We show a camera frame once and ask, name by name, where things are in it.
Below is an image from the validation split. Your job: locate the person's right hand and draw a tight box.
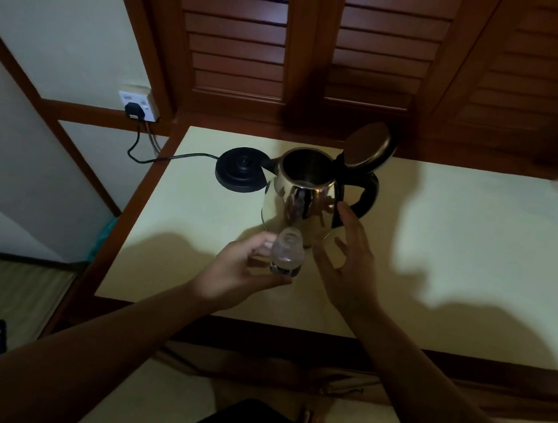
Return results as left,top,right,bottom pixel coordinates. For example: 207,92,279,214
305,198,393,325

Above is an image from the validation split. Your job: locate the person's left hand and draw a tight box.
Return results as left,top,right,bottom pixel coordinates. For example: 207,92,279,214
188,225,298,320

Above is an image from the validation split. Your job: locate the small clear plastic bottle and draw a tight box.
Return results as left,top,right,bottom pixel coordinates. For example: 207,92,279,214
267,225,308,279

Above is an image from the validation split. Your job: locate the person's left forearm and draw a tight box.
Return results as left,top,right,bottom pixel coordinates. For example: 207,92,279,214
0,261,225,423

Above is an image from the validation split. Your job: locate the person's right forearm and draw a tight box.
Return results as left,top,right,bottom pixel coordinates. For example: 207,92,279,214
335,300,558,423

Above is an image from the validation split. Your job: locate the stainless steel electric kettle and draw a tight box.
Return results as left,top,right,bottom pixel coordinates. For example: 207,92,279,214
256,110,400,258

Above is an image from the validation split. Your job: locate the black kettle base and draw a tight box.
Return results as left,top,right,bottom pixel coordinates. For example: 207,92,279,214
212,144,275,196

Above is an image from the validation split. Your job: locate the wooden-framed table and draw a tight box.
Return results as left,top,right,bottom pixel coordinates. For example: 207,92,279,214
62,113,558,423

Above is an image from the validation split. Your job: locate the teal cloth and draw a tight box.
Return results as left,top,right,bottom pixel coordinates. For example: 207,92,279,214
87,214,119,265

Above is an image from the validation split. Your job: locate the black power plug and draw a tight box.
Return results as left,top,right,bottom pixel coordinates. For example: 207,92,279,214
123,101,147,121

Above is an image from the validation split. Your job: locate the wooden louvered shutter panel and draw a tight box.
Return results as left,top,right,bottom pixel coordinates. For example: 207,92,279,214
160,0,295,104
322,0,467,116
436,0,558,152

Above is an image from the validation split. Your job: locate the black power cable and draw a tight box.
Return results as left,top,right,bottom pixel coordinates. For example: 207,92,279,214
126,118,224,173

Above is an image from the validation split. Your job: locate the thin grey cable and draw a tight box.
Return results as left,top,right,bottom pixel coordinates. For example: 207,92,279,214
140,120,166,158

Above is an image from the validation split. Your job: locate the white wall socket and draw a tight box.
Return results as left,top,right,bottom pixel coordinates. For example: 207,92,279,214
116,85,162,124

